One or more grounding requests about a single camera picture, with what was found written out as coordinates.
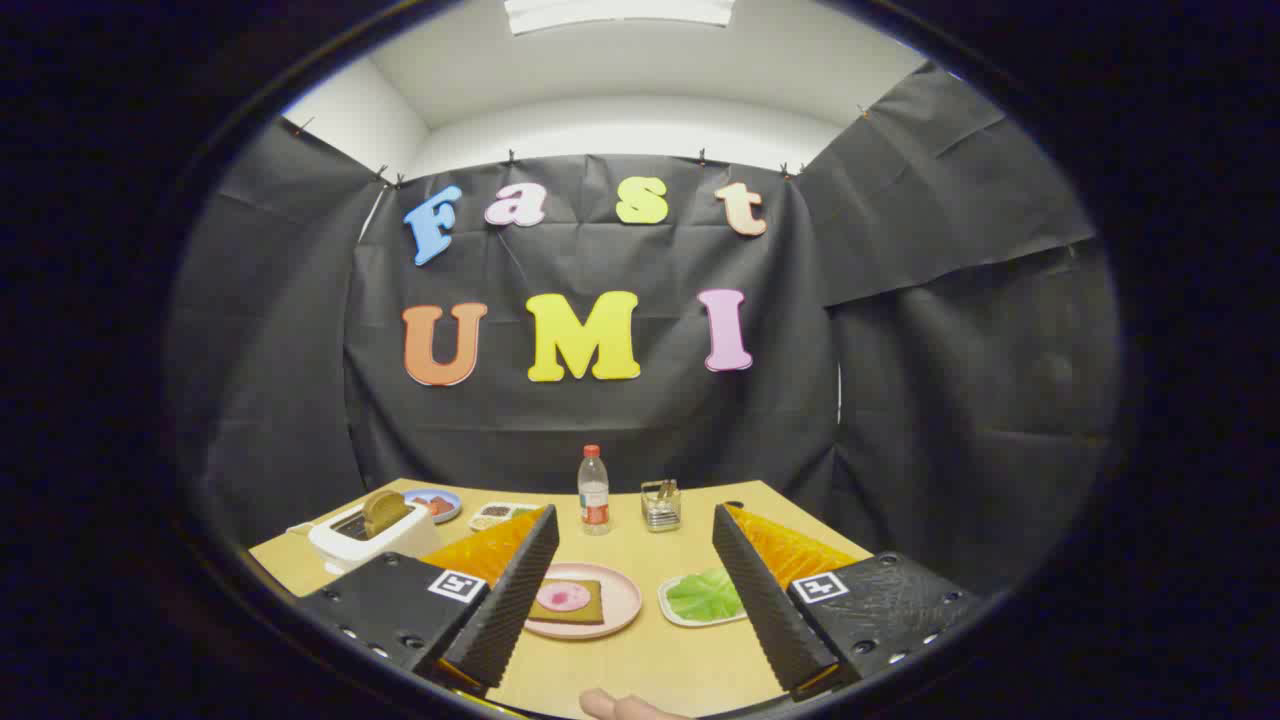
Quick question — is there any small blue plate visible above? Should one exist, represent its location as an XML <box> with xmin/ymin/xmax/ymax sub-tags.
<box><xmin>404</xmin><ymin>488</ymin><xmax>463</xmax><ymax>524</ymax></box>

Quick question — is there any clear water bottle red cap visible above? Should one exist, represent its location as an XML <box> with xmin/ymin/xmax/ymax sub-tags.
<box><xmin>578</xmin><ymin>445</ymin><xmax>611</xmax><ymax>536</ymax></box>

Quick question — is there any brown bread slice with ham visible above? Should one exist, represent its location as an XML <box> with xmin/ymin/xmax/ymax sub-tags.
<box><xmin>528</xmin><ymin>578</ymin><xmax>605</xmax><ymax>626</ymax></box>

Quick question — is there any brown toast slice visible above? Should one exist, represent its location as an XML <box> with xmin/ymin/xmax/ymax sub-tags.
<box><xmin>362</xmin><ymin>490</ymin><xmax>413</xmax><ymax>538</ymax></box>

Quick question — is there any metal wire utensil holder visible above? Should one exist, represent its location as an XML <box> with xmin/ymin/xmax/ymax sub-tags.
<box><xmin>641</xmin><ymin>480</ymin><xmax>682</xmax><ymax>533</ymax></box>

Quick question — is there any green lettuce leaf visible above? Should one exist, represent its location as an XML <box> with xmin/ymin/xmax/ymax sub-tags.
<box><xmin>666</xmin><ymin>568</ymin><xmax>743</xmax><ymax>621</ymax></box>

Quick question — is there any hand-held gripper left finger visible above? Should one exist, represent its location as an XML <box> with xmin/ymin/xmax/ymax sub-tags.
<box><xmin>297</xmin><ymin>505</ymin><xmax>561</xmax><ymax>696</ymax></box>

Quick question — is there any ceiling light panel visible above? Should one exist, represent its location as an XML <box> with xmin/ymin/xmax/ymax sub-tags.
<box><xmin>503</xmin><ymin>0</ymin><xmax>736</xmax><ymax>36</ymax></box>

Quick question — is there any pink round plate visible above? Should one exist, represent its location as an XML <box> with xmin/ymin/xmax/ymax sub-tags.
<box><xmin>520</xmin><ymin>563</ymin><xmax>643</xmax><ymax>641</ymax></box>

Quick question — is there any white divided seed tray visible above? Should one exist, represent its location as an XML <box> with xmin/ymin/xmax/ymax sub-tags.
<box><xmin>468</xmin><ymin>501</ymin><xmax>546</xmax><ymax>533</ymax></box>

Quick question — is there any white square plate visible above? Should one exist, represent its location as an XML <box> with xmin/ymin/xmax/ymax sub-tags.
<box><xmin>658</xmin><ymin>570</ymin><xmax>749</xmax><ymax>628</ymax></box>

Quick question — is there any white toaster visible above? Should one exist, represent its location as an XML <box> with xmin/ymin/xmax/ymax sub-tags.
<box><xmin>308</xmin><ymin>497</ymin><xmax>443</xmax><ymax>576</ymax></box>

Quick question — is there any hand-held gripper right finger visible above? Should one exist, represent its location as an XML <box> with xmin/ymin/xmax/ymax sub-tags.
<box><xmin>712</xmin><ymin>503</ymin><xmax>976</xmax><ymax>701</ymax></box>

